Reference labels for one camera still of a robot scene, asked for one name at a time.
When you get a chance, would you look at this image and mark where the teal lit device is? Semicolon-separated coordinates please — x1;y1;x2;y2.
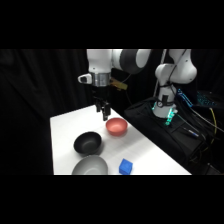
195;91;215;108

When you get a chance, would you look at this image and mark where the green base light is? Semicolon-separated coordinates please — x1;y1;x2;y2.
151;102;178;127

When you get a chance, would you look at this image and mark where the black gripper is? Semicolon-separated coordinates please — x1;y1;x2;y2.
91;71;112;122

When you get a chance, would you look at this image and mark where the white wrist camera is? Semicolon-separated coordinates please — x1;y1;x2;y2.
77;73;93;85

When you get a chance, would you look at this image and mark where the black robot stand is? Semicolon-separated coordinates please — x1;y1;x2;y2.
123;96;224;176

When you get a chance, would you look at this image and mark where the black curtain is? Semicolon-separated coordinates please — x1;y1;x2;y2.
0;49;224;176

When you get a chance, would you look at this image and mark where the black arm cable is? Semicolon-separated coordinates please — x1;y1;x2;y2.
153;49;188;99

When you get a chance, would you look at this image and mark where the black pen with blue end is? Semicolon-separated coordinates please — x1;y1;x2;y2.
182;127;201;138

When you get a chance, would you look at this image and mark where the gold connector on wrist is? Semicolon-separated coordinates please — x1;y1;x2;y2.
110;78;128;91

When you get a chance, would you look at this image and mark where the yellow cable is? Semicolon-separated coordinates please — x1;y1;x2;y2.
207;106;218;149

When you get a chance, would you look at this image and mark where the grey bowl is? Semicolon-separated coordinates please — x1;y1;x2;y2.
71;154;110;176

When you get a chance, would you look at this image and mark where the pink bowl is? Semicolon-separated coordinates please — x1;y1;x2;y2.
105;117;129;137

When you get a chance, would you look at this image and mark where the black bowl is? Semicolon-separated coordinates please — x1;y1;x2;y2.
73;131;103;156

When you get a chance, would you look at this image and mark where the blue cube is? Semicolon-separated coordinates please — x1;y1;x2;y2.
118;158;134;176

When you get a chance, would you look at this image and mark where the blue striped cable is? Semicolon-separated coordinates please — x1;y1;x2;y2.
176;87;195;108

